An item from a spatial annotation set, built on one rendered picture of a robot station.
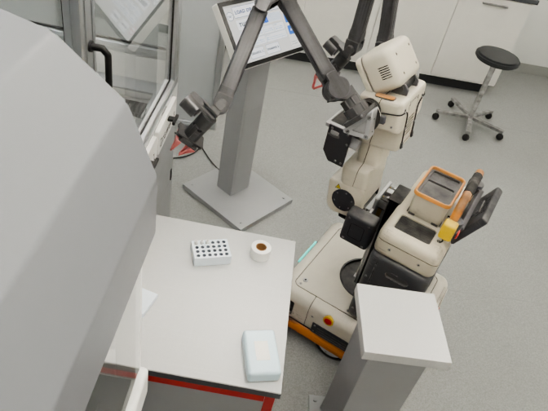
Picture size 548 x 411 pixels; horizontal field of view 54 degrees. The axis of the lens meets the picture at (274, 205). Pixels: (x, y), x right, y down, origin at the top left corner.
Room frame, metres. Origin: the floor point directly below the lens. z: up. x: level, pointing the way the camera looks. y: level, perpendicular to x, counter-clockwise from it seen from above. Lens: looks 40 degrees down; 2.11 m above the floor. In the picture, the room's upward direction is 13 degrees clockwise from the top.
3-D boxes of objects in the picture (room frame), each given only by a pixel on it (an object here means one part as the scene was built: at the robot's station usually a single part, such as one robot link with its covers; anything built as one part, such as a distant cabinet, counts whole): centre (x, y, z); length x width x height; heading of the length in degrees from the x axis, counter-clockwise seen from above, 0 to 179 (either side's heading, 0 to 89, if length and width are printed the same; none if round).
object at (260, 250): (1.34, 0.01, 0.78); 0.07 x 0.07 x 0.04
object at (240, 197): (2.56, 0.23, 0.51); 0.50 x 0.45 x 1.02; 55
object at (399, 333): (1.19, -0.49, 0.38); 0.30 x 0.30 x 0.76; 6
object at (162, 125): (1.84, 0.50, 0.87); 0.29 x 0.02 x 0.11; 2
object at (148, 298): (1.04, 0.36, 0.77); 0.13 x 0.09 x 0.02; 78
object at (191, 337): (1.13, 0.17, 0.38); 0.62 x 0.58 x 0.76; 2
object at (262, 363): (0.93, -0.06, 0.78); 0.15 x 0.10 x 0.04; 17
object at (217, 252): (1.29, 0.17, 0.78); 0.12 x 0.08 x 0.04; 112
